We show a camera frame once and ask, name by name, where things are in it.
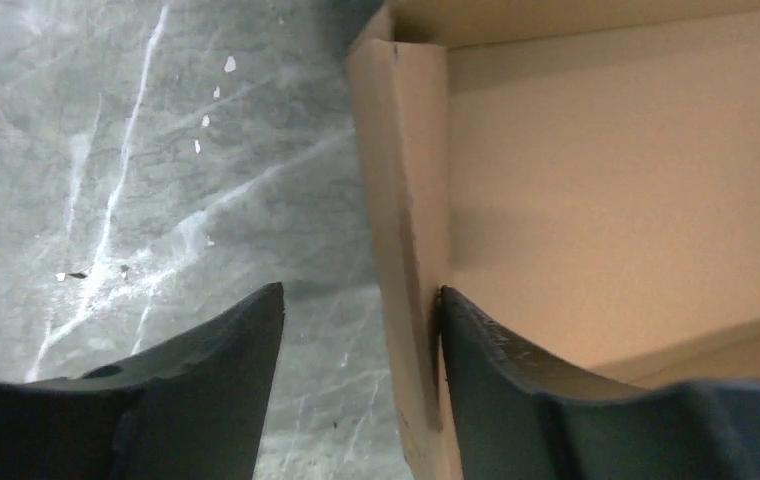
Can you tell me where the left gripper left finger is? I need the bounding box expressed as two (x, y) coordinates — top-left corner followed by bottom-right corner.
(0, 283), (285, 479)

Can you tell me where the brown cardboard box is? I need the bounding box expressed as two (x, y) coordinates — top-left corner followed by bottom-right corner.
(347, 1), (760, 479)

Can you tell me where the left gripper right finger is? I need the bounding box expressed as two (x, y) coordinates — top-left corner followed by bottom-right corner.
(438, 286), (760, 479)

